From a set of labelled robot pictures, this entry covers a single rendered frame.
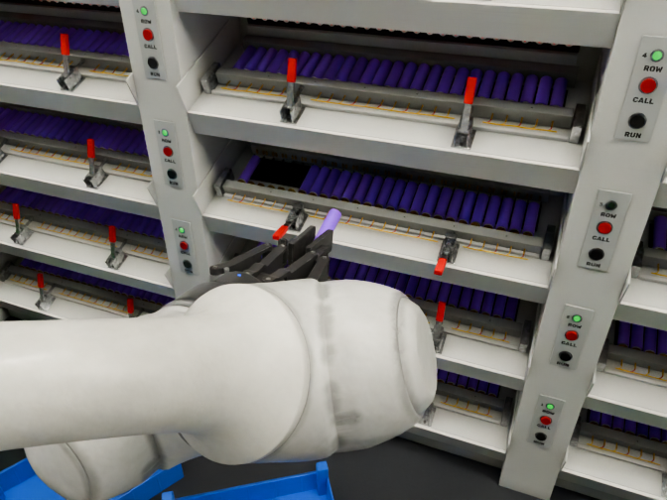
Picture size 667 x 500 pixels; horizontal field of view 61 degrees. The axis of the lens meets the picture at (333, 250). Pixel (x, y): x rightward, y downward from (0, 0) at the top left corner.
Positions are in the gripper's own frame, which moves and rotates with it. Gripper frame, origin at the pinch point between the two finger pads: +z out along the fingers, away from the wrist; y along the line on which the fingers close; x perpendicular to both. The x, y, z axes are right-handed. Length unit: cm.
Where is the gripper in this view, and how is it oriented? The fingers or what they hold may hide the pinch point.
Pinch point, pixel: (310, 246)
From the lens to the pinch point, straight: 72.9
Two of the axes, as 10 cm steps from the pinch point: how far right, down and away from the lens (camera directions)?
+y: 9.2, 2.1, -3.2
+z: 3.8, -3.6, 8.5
